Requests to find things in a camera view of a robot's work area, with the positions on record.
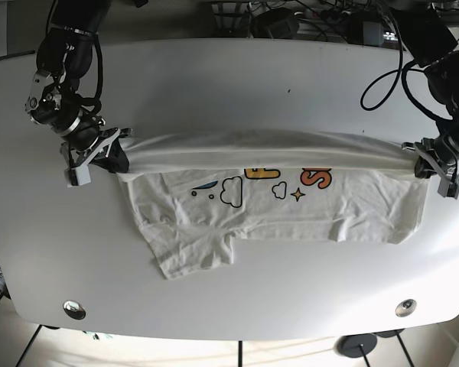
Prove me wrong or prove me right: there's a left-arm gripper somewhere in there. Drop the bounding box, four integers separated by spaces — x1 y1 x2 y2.
401 136 459 180

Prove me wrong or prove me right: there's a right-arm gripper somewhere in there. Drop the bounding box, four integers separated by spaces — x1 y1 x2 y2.
60 124 132 174

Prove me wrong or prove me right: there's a white printed T-shirt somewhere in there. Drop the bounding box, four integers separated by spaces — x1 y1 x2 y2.
116 128 431 281

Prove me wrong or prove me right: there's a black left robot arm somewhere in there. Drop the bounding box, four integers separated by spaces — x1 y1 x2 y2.
389 1 459 177

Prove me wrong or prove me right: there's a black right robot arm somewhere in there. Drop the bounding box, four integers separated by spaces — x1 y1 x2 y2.
25 1 129 174

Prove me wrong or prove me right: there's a right metal table grommet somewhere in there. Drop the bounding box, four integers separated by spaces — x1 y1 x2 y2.
395 299 417 317

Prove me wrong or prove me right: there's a metal table grommet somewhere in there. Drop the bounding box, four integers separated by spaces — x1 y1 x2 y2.
63 300 86 320
395 299 417 317

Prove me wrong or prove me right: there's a left metal table grommet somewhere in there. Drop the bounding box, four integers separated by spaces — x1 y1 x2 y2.
63 300 86 320

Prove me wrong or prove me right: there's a round black stand base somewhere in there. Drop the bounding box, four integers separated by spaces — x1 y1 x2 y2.
336 333 378 359

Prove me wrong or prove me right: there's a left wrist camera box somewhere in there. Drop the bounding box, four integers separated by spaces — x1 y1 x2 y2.
438 178 459 199

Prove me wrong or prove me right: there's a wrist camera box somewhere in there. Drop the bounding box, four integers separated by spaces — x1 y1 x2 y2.
438 178 459 199
64 166 91 187

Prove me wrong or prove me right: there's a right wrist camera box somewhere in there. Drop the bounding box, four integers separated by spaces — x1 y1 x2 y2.
64 166 91 187

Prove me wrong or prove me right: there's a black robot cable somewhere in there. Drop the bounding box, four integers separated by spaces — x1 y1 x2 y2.
360 11 406 112

